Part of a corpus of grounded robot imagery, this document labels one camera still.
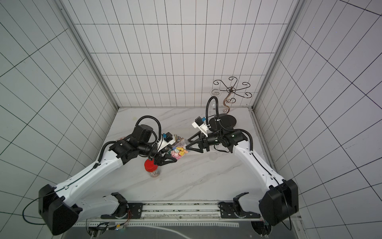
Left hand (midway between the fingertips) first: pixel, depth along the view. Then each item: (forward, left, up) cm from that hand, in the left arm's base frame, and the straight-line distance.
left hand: (171, 157), depth 70 cm
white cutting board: (-1, -10, +7) cm, 12 cm away
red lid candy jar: (-1, +12, -9) cm, 15 cm away
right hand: (+6, -9, +6) cm, 12 cm away
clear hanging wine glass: (+35, -23, +11) cm, 43 cm away
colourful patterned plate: (+20, +37, -16) cm, 45 cm away
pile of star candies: (0, -3, +6) cm, 7 cm away
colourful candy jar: (+3, -5, +7) cm, 9 cm away
